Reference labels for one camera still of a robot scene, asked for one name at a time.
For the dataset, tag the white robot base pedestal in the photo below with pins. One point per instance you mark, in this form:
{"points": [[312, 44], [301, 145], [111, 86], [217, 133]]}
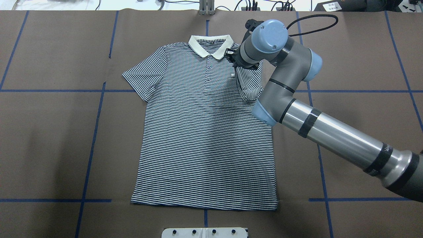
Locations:
{"points": [[206, 232]]}

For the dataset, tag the navy white striped polo shirt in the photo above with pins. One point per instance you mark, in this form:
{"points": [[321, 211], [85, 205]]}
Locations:
{"points": [[201, 145]]}

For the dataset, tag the aluminium frame post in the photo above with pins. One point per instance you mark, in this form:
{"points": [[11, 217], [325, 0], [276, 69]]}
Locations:
{"points": [[206, 7]]}

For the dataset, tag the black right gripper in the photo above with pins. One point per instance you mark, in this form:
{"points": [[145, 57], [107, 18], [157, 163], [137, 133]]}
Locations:
{"points": [[235, 59]]}

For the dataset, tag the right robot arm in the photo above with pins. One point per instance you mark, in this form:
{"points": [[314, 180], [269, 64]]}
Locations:
{"points": [[399, 171]]}

